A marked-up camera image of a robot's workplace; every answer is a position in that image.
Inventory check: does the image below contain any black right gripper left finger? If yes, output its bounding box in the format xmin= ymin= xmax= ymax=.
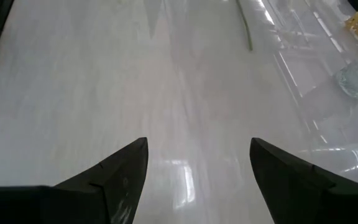
xmin=0 ymin=137 xmax=149 ymax=224

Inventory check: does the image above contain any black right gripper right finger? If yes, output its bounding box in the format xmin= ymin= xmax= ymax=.
xmin=249 ymin=137 xmax=358 ymax=224

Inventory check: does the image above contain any white artificial tulip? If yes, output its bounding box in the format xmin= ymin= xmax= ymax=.
xmin=235 ymin=0 xmax=254 ymax=52

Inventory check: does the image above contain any white glossy table sheet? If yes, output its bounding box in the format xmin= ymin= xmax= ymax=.
xmin=0 ymin=0 xmax=358 ymax=224

